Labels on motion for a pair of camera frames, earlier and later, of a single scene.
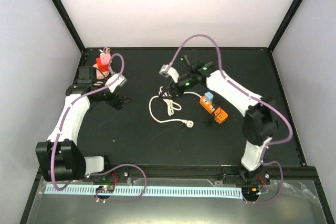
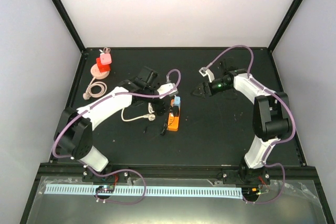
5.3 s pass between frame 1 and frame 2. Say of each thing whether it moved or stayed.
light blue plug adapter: moved
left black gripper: moved
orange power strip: moved
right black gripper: moved
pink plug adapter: stayed
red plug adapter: stayed
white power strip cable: moved
